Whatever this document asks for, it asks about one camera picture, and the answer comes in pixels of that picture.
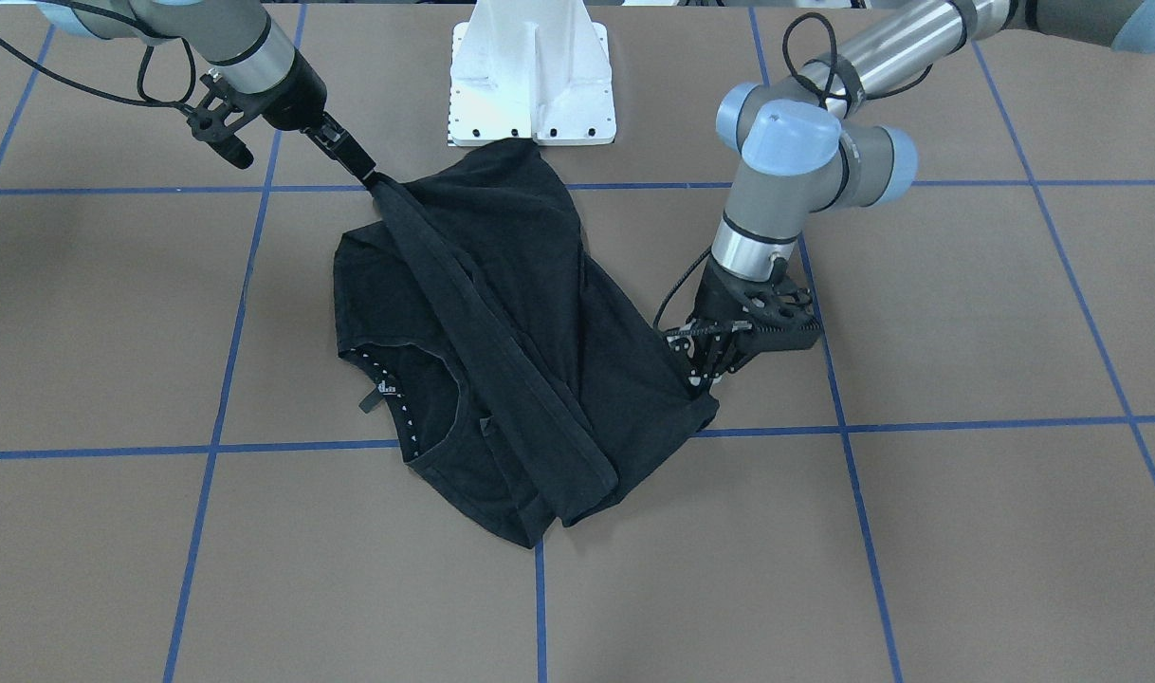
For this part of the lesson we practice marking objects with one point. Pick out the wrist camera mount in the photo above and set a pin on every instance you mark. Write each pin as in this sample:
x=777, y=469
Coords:
x=208, y=122
x=781, y=318

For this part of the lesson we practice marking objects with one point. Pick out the black printed t-shirt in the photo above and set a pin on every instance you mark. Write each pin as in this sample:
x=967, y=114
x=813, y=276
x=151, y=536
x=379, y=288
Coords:
x=524, y=385

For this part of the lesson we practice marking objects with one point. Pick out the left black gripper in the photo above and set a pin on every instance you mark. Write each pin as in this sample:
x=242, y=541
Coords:
x=717, y=304

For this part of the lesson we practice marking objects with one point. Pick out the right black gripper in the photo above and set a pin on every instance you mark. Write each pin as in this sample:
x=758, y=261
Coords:
x=296, y=99

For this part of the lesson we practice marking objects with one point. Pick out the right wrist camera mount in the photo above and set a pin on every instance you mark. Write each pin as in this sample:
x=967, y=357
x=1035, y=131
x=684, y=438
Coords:
x=208, y=122

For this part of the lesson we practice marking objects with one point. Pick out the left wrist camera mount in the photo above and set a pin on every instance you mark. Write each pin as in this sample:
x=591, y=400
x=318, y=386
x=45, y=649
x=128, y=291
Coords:
x=781, y=318

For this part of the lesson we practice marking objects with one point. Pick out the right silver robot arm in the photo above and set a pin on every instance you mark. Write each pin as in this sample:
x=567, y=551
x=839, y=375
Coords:
x=242, y=67

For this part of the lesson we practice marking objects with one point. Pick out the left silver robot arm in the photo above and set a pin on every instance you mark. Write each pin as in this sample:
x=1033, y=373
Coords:
x=800, y=155

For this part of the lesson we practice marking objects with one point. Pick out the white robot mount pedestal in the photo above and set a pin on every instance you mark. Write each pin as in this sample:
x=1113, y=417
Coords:
x=536, y=70

